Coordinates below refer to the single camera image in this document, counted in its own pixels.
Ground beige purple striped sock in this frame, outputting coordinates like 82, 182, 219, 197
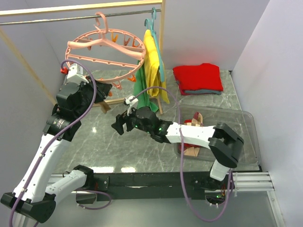
184, 112, 204, 127

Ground wooden clothes rack frame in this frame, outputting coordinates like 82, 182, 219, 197
0, 0, 166, 115

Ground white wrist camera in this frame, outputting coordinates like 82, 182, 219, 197
124, 95, 139, 116
66, 63, 89, 85

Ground black table front rail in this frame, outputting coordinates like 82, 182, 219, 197
66, 171, 237, 201

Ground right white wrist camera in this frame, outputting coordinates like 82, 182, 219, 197
124, 95, 139, 116

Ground red fleece sock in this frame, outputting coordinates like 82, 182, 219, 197
178, 119, 194, 152

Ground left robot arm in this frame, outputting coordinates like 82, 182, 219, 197
0, 79, 112, 223

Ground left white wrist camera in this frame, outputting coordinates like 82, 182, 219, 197
66, 63, 89, 85

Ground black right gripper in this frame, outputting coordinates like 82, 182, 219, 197
111, 105, 152, 135

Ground folded red cloth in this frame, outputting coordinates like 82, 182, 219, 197
173, 63, 223, 92

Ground yellow cloth on hanger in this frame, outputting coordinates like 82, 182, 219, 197
143, 29, 170, 105

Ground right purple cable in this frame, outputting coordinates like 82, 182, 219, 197
129, 87, 234, 223

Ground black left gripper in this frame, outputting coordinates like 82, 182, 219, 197
75, 75, 113, 118

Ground clear plastic storage bin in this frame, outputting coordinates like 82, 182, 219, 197
179, 105, 261, 166

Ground pink round sock hanger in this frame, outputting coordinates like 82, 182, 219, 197
65, 12, 146, 89

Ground green fleece sock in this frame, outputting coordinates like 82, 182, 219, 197
133, 66, 160, 113

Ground folded grey-blue cloth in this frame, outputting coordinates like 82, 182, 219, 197
180, 89, 222, 96

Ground teal clothes hanger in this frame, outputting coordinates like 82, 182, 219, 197
144, 7, 165, 82

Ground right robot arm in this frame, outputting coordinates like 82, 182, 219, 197
111, 107, 244, 189

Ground aluminium rail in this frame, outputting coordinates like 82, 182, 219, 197
233, 172, 275, 192

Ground brown patterned sock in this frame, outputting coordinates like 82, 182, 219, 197
99, 101, 111, 114

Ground metal hanging rod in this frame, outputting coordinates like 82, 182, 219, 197
0, 9, 154, 26

